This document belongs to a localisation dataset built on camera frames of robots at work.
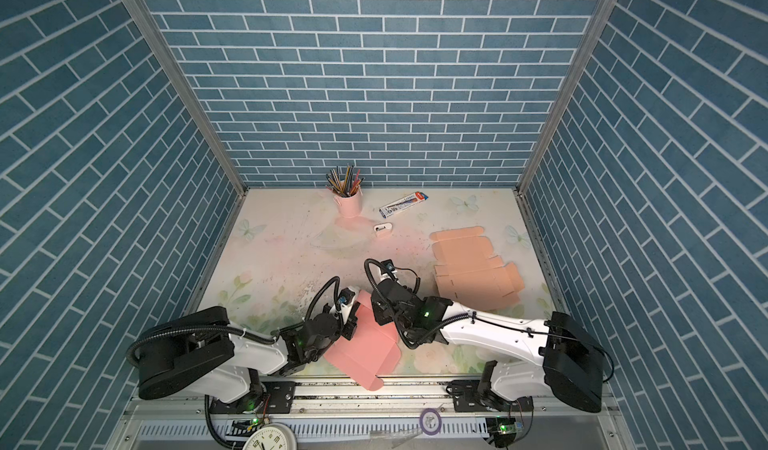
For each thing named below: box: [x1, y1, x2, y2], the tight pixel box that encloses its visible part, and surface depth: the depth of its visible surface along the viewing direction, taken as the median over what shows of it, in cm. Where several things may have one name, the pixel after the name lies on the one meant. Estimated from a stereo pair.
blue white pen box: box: [379, 191, 429, 219], surface depth 118 cm
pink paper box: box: [324, 290, 403, 391], surface depth 81 cm
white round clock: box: [242, 423, 298, 450], surface depth 67 cm
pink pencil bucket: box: [333, 190, 363, 218], surface depth 110 cm
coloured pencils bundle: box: [326, 163, 365, 197], surface depth 108 cm
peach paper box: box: [430, 226, 525, 311], surface depth 101 cm
